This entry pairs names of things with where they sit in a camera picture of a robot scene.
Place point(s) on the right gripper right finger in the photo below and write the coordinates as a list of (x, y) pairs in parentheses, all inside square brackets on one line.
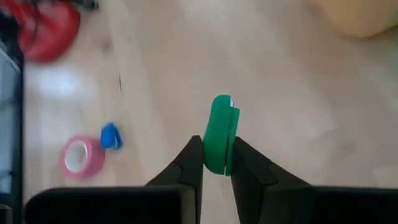
[(264, 193)]

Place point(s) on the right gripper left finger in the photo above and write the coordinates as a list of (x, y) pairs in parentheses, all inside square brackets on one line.
[(191, 174)]

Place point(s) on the green mini stapler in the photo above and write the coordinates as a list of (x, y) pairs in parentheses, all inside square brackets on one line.
[(217, 133)]

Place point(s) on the blue mini stapler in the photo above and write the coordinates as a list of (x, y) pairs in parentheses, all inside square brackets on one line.
[(108, 137)]

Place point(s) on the pink tape roll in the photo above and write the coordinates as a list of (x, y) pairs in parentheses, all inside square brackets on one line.
[(93, 161)]

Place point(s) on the red desk lamp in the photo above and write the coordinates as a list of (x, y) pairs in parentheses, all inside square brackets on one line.
[(53, 34)]

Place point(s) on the yellow plastic bin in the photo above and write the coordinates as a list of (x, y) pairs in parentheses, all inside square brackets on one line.
[(357, 15)]

